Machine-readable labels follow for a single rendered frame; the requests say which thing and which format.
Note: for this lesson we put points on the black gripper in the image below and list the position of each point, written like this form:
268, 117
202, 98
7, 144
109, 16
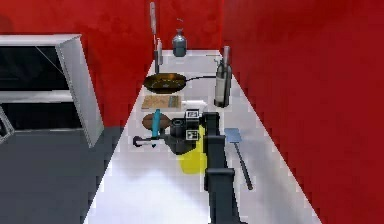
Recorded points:
178, 141

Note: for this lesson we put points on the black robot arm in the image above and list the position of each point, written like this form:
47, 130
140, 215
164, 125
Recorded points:
217, 150

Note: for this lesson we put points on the blue marker with cap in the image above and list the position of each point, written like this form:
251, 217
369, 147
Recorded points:
156, 121

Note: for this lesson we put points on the wooden cutting board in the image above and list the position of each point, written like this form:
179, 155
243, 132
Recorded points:
160, 101

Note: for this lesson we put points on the white roll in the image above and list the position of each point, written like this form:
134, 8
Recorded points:
194, 103

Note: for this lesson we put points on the black frying pan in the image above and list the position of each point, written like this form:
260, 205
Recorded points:
165, 83

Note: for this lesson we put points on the grey slim shaker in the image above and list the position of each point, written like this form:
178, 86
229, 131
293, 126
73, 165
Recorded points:
159, 53

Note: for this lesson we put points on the dark glass wine bottle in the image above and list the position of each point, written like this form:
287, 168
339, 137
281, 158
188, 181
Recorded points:
222, 86

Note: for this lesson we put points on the white shelf unit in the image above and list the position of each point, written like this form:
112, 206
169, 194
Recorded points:
75, 83

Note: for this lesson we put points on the blue-grey round bottle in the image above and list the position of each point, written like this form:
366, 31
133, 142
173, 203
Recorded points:
179, 45

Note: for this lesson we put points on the grey long utensil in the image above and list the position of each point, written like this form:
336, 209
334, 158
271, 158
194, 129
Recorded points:
152, 18

